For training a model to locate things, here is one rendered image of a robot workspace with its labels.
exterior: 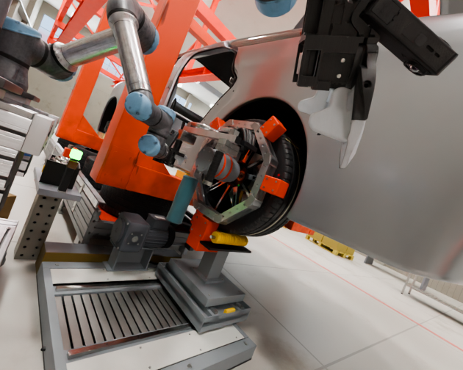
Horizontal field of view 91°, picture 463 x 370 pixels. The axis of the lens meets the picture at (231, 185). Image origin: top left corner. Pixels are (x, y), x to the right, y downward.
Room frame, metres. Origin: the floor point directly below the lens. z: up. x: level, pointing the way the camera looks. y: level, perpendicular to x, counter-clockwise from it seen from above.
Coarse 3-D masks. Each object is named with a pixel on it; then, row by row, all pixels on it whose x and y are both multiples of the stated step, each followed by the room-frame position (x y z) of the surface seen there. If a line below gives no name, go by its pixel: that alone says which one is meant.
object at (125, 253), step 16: (128, 224) 1.18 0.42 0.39; (144, 224) 1.23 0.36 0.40; (160, 224) 1.34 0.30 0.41; (112, 240) 1.22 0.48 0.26; (128, 240) 1.19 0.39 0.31; (144, 240) 1.27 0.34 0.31; (160, 240) 1.34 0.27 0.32; (112, 256) 1.29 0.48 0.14; (128, 256) 1.39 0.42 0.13; (144, 256) 1.44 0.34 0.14
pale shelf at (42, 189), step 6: (36, 168) 1.28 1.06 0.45; (36, 174) 1.18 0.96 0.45; (36, 180) 1.12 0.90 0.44; (36, 186) 1.06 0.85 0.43; (42, 186) 1.03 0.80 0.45; (48, 186) 1.06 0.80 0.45; (54, 186) 1.10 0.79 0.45; (42, 192) 1.01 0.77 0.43; (48, 192) 1.02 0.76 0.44; (54, 192) 1.04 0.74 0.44; (60, 192) 1.06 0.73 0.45; (66, 192) 1.08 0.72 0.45; (72, 192) 1.12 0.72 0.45; (78, 192) 1.15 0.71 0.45; (66, 198) 1.08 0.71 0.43; (72, 198) 1.09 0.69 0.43; (78, 198) 1.11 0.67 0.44
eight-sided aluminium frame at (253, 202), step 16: (256, 128) 1.11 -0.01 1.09; (208, 144) 1.36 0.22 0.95; (272, 160) 1.02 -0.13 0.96; (192, 176) 1.36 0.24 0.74; (272, 176) 1.05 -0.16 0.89; (256, 192) 1.01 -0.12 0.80; (208, 208) 1.19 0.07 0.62; (240, 208) 1.05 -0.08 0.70; (256, 208) 1.06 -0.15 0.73; (224, 224) 1.15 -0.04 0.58
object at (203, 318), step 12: (168, 276) 1.29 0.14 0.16; (168, 288) 1.26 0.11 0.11; (180, 288) 1.20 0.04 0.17; (180, 300) 1.17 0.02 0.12; (192, 300) 1.17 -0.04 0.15; (192, 312) 1.10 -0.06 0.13; (204, 312) 1.11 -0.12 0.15; (216, 312) 1.10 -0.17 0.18; (228, 312) 1.15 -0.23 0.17; (240, 312) 1.23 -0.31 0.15; (204, 324) 1.05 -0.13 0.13; (216, 324) 1.11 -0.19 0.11; (228, 324) 1.18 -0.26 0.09
